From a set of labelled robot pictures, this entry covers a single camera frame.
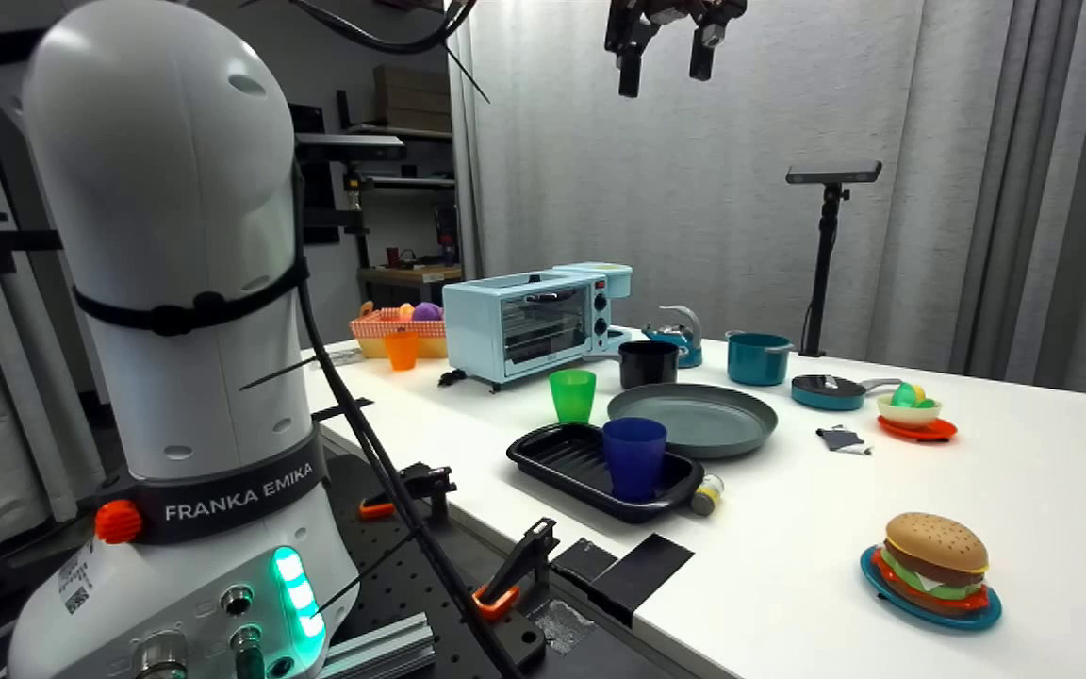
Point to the wooden table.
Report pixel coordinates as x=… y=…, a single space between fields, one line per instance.
x=411 y=276

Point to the black power plug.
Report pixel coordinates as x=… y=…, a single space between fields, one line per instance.
x=452 y=378

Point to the blue plastic cup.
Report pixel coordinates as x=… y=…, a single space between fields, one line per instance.
x=634 y=462

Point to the black ribbed tray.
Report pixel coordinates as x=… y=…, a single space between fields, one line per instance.
x=562 y=462

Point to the stack of cardboard boxes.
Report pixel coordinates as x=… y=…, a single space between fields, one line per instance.
x=411 y=99

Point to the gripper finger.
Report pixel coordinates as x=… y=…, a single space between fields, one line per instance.
x=631 y=66
x=703 y=52

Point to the toy oven door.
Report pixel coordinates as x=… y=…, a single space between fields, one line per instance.
x=543 y=330

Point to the aluminium rail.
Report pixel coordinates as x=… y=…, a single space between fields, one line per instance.
x=383 y=651

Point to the black clamp with orange grip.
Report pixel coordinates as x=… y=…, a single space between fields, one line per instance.
x=420 y=486
x=515 y=575

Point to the toy burger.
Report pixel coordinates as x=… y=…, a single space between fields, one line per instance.
x=934 y=561

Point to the orange checked basket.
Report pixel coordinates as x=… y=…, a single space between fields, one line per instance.
x=371 y=330

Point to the black tape patch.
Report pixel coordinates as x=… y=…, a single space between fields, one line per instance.
x=637 y=571

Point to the teal toy plate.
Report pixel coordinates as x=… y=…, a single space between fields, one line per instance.
x=939 y=618

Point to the teal toy pot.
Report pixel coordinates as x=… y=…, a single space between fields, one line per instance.
x=758 y=363

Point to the teal toy frying pan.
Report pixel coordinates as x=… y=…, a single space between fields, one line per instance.
x=826 y=393

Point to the orange toy plate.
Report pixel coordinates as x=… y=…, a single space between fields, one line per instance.
x=934 y=433

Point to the orange plastic cup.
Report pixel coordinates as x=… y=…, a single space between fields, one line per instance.
x=401 y=351

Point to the black toy pot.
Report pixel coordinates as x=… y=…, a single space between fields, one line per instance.
x=649 y=366

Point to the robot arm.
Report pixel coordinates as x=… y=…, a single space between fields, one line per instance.
x=175 y=236

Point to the white bowl with toy food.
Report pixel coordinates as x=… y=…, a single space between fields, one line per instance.
x=909 y=408

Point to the grey plate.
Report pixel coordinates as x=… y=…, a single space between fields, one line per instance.
x=694 y=422

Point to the small grey packet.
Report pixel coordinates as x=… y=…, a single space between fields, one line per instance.
x=840 y=438

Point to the teal toy kettle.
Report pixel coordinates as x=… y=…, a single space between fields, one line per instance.
x=680 y=335

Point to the green plastic cup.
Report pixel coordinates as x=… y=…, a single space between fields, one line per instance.
x=572 y=396

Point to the small yellow jar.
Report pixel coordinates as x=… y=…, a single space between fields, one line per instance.
x=706 y=495

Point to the purple toy food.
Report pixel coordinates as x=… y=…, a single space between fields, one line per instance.
x=426 y=312

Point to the light blue toy oven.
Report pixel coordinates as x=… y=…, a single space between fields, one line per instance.
x=472 y=330

